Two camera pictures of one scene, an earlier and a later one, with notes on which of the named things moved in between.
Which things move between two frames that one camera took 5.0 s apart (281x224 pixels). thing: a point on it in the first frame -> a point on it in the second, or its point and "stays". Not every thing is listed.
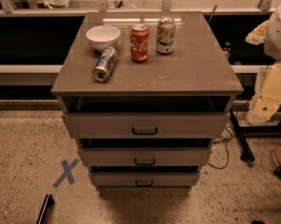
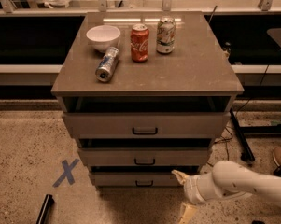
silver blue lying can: (105, 63) stays
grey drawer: (145, 175) stays
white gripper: (278, 37) -> (191, 189)
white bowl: (103, 36) stays
